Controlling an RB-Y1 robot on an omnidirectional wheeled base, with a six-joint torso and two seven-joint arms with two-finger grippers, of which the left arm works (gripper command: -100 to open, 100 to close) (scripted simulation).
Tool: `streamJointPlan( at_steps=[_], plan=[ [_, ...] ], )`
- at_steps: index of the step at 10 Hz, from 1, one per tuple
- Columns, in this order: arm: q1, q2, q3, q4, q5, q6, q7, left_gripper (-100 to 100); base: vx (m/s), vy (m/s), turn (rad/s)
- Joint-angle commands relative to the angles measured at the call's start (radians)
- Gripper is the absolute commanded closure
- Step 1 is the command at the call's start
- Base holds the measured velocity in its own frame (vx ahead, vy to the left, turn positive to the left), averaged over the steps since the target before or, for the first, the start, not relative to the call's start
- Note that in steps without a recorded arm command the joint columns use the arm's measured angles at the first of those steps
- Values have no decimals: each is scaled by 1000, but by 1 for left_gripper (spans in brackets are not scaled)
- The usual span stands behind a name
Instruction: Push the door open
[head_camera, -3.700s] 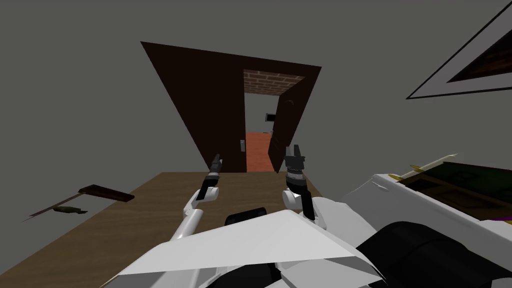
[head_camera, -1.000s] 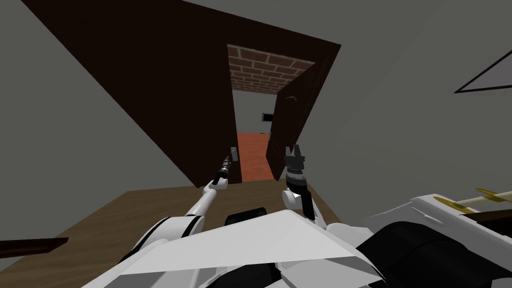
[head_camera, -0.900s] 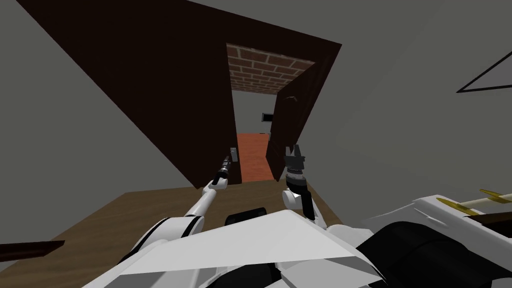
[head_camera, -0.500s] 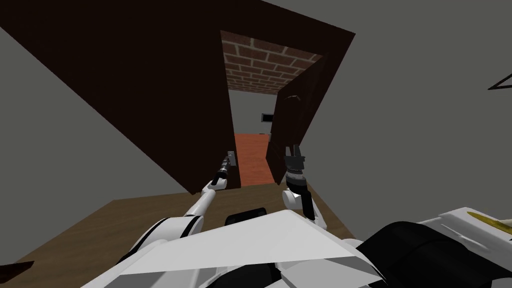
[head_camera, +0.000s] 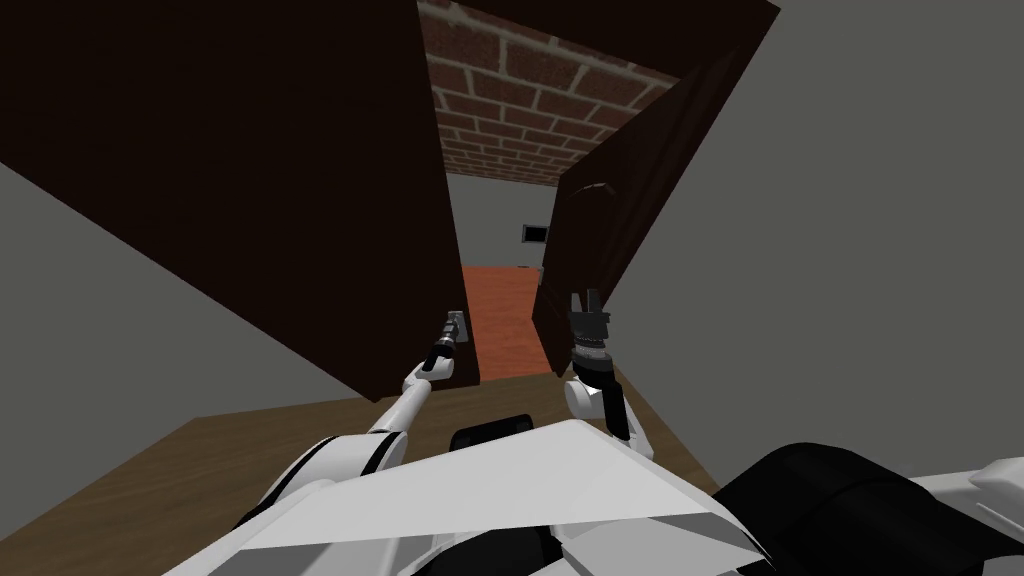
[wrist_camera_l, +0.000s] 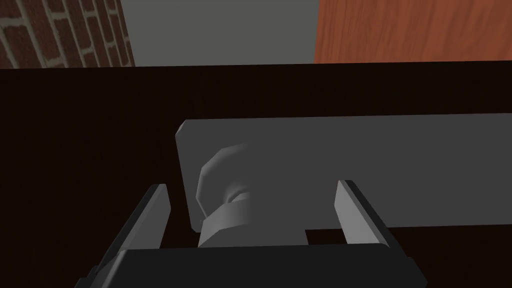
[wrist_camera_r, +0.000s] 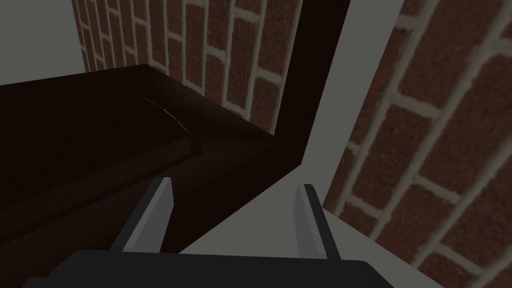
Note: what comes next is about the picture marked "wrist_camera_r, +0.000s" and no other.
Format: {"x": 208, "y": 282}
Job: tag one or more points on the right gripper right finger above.
{"x": 314, "y": 232}

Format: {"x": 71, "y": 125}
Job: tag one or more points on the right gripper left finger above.
{"x": 146, "y": 224}

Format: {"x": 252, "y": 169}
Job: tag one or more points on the dark brown cabinet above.
{"x": 80, "y": 132}

